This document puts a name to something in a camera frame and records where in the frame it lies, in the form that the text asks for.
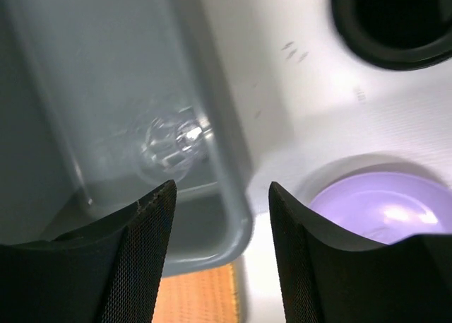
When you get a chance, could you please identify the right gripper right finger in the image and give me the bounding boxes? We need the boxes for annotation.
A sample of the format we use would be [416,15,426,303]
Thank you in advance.
[268,182,451,322]

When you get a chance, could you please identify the black round plate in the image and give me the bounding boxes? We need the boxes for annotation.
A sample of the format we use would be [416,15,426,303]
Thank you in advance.
[331,0,451,71]

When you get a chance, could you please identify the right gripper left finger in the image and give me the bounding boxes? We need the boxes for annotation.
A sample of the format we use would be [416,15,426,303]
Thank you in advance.
[1,180,177,322]

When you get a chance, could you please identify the grey plastic bin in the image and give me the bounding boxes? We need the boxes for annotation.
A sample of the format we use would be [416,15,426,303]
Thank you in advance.
[1,0,253,276]

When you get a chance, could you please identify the purple round plate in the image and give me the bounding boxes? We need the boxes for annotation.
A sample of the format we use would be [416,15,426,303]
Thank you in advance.
[309,172,451,245]

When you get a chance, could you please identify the clear plastic cup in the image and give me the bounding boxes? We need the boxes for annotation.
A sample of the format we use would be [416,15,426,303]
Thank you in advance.
[135,107,208,184]

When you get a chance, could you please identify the woven bamboo square tray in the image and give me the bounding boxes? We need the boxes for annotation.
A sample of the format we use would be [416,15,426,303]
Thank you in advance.
[152,263,241,323]

